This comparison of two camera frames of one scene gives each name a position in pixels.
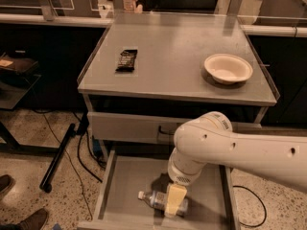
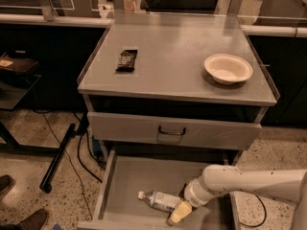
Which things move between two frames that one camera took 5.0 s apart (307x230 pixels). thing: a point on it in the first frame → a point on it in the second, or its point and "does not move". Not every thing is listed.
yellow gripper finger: (176, 195) → (181, 210)
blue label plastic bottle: (157, 198) does not move
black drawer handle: (163, 131) does not move
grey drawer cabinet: (147, 75) does not move
